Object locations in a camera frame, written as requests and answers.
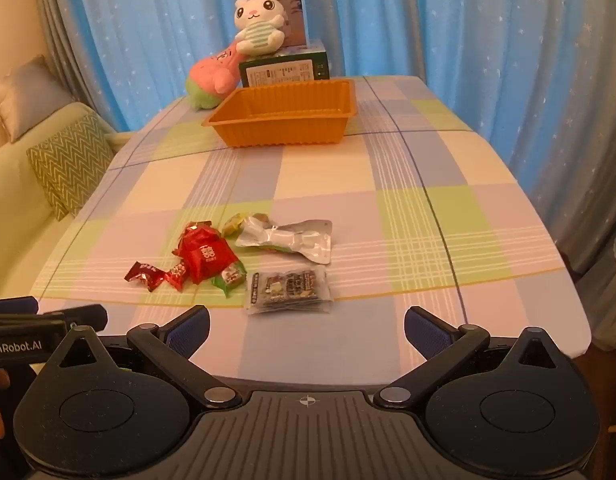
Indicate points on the tall printed carton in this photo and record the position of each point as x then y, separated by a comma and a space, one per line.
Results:
295, 15

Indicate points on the pink and green plush toy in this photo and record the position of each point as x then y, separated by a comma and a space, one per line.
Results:
212, 72

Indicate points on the small red candy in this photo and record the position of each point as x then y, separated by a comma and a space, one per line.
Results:
176, 275
145, 274

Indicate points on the orange plastic tray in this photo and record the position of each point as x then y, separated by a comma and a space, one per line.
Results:
283, 125

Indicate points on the silver foil snack packet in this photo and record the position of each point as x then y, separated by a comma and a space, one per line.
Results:
298, 240

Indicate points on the clear packet of dark snack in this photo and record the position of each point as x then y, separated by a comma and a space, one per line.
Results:
288, 287

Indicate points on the light green sofa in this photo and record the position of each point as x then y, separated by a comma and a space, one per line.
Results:
17, 210

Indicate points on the white rabbit plush toy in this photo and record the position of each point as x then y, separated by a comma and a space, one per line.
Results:
258, 10

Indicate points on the grey pillow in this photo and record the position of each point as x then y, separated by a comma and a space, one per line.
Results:
27, 95

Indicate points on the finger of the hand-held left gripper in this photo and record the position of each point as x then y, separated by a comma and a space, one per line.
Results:
12, 306
87, 316

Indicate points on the blue starry curtain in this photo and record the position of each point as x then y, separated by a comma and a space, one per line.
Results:
438, 20

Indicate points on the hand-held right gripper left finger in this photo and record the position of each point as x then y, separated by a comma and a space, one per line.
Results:
187, 334

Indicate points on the yellow-green candy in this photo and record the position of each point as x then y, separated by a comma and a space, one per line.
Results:
235, 222

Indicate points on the green candy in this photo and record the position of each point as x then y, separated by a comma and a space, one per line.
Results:
230, 276

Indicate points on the green zigzag cushion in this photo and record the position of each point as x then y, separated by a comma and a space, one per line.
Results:
67, 165

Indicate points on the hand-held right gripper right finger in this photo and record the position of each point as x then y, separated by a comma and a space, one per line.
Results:
424, 334

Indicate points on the large red snack packet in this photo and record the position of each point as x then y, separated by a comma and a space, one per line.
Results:
205, 255

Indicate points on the green cardboard box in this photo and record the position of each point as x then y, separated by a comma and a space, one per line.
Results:
288, 70

